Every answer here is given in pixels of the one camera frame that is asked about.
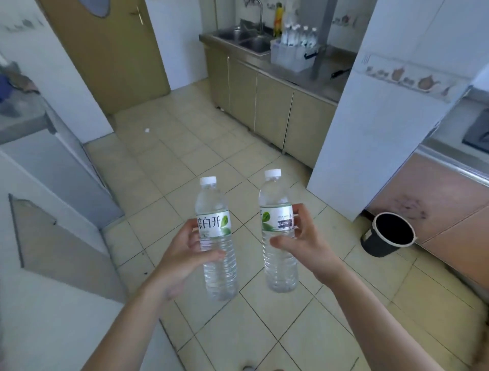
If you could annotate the curved metal faucet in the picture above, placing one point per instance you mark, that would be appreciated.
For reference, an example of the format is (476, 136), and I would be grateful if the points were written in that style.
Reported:
(261, 15)

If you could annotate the black gas stove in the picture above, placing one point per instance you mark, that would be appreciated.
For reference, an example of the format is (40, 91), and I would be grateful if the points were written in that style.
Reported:
(477, 133)

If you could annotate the clear plastic storage bin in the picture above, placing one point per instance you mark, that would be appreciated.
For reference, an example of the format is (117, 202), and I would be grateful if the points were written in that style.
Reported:
(290, 57)

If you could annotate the grey cabinet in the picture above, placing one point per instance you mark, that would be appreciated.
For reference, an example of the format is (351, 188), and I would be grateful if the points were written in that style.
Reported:
(57, 172)

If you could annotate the person's right hand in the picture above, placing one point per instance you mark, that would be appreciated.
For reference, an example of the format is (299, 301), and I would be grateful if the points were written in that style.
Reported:
(317, 256)

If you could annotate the brown wooden door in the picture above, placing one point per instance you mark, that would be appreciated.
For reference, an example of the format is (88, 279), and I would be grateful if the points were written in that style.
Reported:
(110, 57)

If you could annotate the brown crumpled cloth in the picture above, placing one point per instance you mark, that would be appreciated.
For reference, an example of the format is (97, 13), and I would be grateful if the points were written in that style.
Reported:
(25, 82)

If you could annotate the black trash bin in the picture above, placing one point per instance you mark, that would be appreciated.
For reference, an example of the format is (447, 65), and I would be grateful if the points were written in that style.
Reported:
(382, 244)

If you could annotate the olive kitchen cabinet door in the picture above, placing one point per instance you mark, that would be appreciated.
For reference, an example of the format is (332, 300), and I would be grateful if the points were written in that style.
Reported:
(217, 78)
(309, 128)
(273, 111)
(242, 93)

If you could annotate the person's left hand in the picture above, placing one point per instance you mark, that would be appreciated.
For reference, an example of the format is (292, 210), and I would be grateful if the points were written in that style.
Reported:
(179, 267)

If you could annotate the pink patterned cabinet front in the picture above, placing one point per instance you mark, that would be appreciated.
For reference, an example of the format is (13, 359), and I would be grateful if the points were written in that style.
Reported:
(439, 206)

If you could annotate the person's right forearm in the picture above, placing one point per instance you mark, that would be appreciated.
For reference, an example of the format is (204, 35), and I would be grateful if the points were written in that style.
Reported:
(382, 332)

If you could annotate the yellow detergent bottle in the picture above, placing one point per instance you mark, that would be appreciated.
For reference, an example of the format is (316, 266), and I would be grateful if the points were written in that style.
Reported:
(278, 19)

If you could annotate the stainless steel double sink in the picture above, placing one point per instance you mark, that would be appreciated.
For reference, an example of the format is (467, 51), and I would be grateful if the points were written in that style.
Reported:
(240, 38)

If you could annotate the person's left forearm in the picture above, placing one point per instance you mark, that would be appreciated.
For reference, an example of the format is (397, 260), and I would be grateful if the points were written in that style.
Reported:
(126, 332)

